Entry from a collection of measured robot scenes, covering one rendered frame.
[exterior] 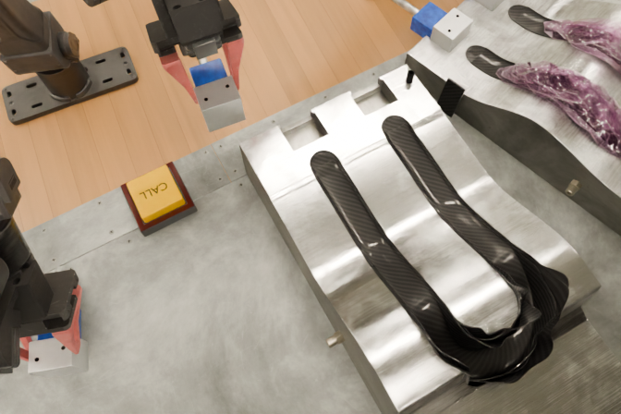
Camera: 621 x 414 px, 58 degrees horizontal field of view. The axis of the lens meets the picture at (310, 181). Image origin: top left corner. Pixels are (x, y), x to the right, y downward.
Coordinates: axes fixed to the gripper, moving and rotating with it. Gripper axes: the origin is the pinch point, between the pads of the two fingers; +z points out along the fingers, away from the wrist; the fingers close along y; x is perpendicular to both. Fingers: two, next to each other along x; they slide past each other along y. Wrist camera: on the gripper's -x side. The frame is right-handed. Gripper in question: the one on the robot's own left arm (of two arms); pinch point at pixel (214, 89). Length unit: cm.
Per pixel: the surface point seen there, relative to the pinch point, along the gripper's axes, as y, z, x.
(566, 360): 26, 29, -35
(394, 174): 17.4, 13.6, -11.5
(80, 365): -26.7, 21.3, -14.6
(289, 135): 7.5, 10.0, -0.2
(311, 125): 10.9, 9.9, 0.1
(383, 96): 21.9, 9.8, 0.6
